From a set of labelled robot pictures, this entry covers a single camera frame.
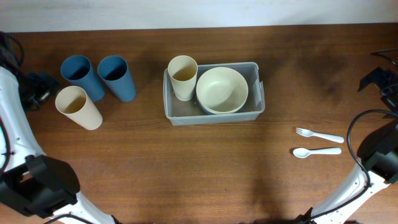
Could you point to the cream bowl back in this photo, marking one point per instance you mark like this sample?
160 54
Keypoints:
222 90

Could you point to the blue bowl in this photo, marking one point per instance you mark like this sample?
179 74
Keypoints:
202 109

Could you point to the clear plastic container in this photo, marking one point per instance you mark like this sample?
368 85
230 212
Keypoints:
183 113

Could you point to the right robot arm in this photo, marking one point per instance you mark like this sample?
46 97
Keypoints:
375 160

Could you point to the white plastic fork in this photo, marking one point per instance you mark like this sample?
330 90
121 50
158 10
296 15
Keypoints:
308 133

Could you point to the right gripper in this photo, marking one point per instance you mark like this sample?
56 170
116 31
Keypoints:
378 77

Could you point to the blue cup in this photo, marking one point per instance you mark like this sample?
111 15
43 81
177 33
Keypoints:
78 70
114 71

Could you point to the white plastic spoon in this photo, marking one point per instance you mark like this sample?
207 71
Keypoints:
303 152

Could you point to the cream cup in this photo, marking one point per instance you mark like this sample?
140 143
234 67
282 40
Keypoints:
75 104
182 71

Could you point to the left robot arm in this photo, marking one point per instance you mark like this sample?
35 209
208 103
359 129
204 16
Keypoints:
32 183

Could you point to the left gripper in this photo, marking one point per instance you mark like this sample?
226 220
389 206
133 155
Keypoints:
49 84

